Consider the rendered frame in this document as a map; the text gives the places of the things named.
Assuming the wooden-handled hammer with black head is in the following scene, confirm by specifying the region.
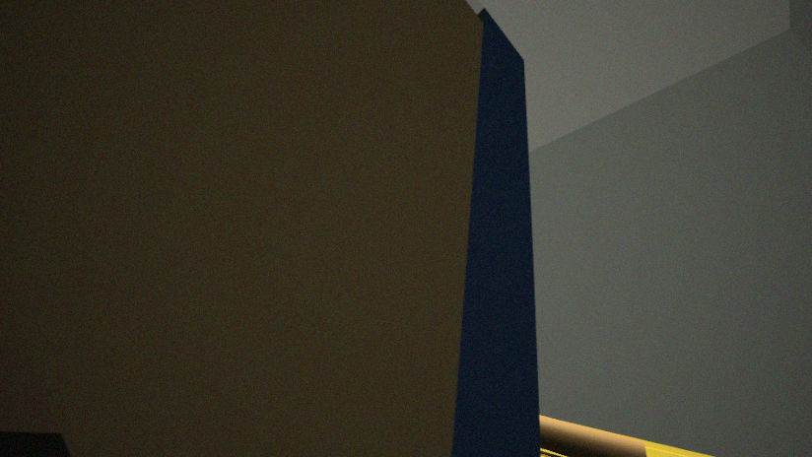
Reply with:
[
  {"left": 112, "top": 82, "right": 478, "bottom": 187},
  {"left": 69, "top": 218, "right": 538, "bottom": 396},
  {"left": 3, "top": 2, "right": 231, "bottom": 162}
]
[{"left": 540, "top": 415, "right": 646, "bottom": 457}]

